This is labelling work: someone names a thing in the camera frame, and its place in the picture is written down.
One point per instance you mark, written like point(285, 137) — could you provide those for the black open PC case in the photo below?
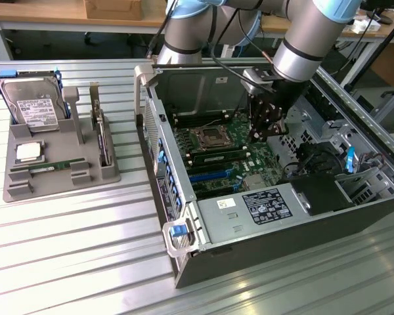
point(282, 243)

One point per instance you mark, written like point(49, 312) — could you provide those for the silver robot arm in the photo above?
point(302, 42)

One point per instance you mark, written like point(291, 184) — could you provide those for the green motherboard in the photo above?
point(256, 160)

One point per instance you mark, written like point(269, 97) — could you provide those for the black fan shroud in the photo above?
point(325, 193)

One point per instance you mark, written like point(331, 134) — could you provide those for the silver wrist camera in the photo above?
point(254, 76)

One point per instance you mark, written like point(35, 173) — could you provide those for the blue expansion slot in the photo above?
point(210, 176)

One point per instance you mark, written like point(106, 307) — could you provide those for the wooden desk grey frame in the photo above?
point(52, 19)
point(374, 36)

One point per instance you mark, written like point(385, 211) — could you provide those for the silver CPU chip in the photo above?
point(29, 152)

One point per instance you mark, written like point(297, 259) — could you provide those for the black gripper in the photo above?
point(282, 95)

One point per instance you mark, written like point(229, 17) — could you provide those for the CPU socket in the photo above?
point(210, 138)

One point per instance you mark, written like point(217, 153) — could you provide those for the grey parts rack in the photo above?
point(65, 154)

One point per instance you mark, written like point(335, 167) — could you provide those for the grey power supply unit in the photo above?
point(223, 223)

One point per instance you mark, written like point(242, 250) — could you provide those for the brown cardboard box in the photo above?
point(113, 8)

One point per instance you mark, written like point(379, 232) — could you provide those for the black monitor stand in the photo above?
point(379, 13)

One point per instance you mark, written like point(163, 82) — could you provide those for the white small box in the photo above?
point(364, 26)

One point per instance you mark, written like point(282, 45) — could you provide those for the black tripod pole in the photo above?
point(377, 49)

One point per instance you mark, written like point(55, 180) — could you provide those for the silver chipset heatsink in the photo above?
point(254, 182)

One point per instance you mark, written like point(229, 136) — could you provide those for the graphics card with metal bracket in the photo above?
point(101, 138)

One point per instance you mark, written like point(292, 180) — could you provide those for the blue disk bay lever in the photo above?
point(350, 160)

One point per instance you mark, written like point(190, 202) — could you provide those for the metal disk bay cage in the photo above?
point(302, 141)

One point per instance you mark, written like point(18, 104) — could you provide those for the hard disk in blue carrier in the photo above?
point(29, 95)

